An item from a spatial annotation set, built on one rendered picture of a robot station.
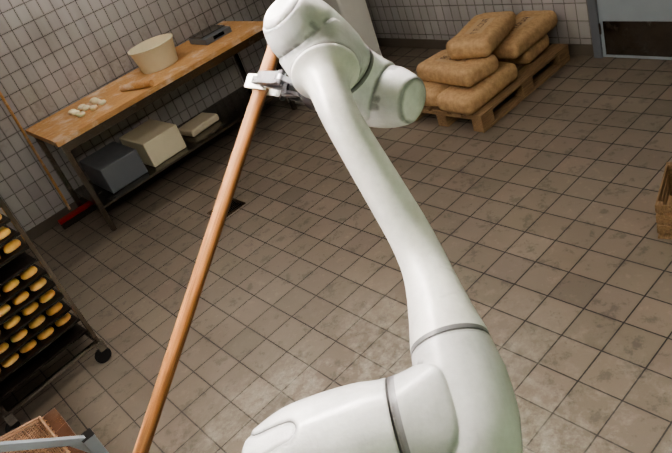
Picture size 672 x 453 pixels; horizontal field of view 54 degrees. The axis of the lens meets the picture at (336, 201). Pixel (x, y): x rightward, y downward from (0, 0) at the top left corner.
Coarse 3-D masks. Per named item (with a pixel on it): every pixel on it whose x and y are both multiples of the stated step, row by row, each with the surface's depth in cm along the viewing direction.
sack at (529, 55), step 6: (546, 36) 537; (540, 42) 532; (546, 42) 537; (534, 48) 528; (540, 48) 533; (522, 54) 526; (528, 54) 525; (534, 54) 529; (498, 60) 547; (504, 60) 542; (510, 60) 538; (516, 60) 534; (522, 60) 530; (528, 60) 528
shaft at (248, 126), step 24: (264, 96) 134; (240, 144) 133; (240, 168) 133; (216, 216) 132; (216, 240) 133; (192, 288) 132; (192, 312) 132; (168, 360) 132; (168, 384) 132; (144, 432) 131
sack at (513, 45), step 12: (528, 12) 542; (540, 12) 533; (552, 12) 528; (528, 24) 523; (540, 24) 520; (552, 24) 528; (516, 36) 512; (528, 36) 513; (540, 36) 522; (504, 48) 512; (516, 48) 507; (528, 48) 518
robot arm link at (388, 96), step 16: (384, 64) 105; (368, 80) 103; (384, 80) 103; (400, 80) 102; (416, 80) 104; (368, 96) 104; (384, 96) 103; (400, 96) 102; (416, 96) 104; (368, 112) 105; (384, 112) 104; (400, 112) 103; (416, 112) 105
